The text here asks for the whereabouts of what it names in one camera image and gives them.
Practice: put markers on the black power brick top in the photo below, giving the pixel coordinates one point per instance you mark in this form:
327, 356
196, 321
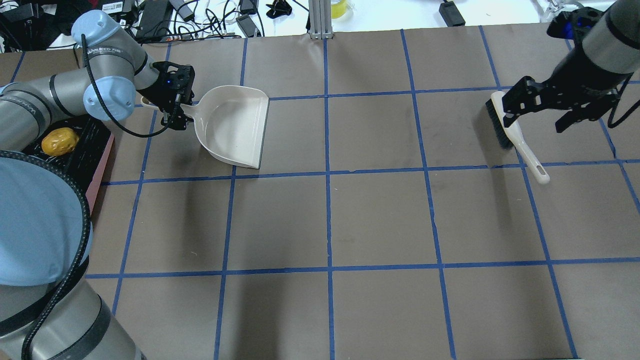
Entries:
154, 17

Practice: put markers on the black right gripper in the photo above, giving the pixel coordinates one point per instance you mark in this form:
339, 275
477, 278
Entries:
582, 84

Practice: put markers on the black lined trash bin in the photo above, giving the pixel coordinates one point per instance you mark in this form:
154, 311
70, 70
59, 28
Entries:
86, 164

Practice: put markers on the aluminium frame post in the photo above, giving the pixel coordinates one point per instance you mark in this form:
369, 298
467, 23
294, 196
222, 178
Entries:
320, 19

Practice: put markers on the yellow toy potato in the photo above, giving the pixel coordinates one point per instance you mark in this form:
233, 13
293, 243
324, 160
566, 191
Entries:
60, 142

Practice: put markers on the yellow tape roll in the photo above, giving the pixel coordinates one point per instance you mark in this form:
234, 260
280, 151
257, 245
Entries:
340, 9

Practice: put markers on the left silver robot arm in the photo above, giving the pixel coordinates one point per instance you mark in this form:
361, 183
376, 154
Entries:
48, 310

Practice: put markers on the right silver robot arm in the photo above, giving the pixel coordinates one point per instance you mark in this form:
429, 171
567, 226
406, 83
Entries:
610, 39

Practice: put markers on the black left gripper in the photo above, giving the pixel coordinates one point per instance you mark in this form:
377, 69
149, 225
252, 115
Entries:
159, 93

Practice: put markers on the beige hand brush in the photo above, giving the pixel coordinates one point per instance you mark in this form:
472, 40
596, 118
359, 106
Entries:
511, 137

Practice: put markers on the beige plastic dustpan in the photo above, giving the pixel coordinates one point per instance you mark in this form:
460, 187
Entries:
230, 122

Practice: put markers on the black power adapter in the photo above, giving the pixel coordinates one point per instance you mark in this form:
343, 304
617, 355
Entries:
450, 14

